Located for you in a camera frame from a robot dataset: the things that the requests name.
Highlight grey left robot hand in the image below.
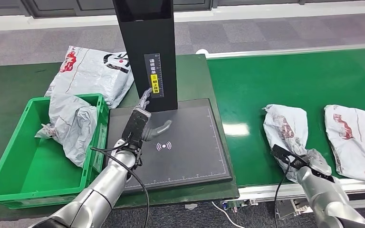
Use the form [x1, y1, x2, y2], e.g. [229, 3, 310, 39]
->
[137, 87, 173, 142]

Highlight grey mailer parcel red print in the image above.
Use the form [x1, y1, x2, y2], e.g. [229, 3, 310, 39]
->
[34, 93, 99, 168]
[323, 104, 365, 185]
[262, 104, 316, 183]

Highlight black inbound scanner machine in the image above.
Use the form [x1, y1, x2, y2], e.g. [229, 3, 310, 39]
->
[105, 0, 233, 192]

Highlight green conveyor belt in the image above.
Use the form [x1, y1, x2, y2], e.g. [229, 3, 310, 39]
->
[206, 42, 365, 218]

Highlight large grey mailer black print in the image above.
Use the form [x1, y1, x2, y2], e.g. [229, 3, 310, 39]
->
[45, 46, 135, 109]

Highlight small green circuit board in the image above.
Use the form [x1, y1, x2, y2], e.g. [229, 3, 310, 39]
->
[220, 199, 259, 213]

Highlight green plastic crate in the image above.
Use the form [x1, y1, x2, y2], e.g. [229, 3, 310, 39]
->
[0, 93, 110, 210]

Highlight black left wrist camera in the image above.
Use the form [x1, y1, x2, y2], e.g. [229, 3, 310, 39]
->
[121, 107, 152, 150]

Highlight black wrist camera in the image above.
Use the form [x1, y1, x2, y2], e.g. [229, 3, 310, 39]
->
[270, 144, 309, 171]
[121, 107, 152, 150]

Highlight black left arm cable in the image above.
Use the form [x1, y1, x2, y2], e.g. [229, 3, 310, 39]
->
[90, 146, 150, 228]

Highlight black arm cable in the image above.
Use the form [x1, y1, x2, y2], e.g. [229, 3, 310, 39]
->
[274, 157, 292, 228]
[90, 146, 150, 228]

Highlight white floor cable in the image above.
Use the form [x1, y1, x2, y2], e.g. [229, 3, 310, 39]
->
[211, 201, 246, 228]

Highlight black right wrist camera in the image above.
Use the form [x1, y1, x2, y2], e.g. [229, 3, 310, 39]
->
[270, 144, 309, 171]

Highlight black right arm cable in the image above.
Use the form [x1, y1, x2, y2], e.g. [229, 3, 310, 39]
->
[274, 157, 292, 228]

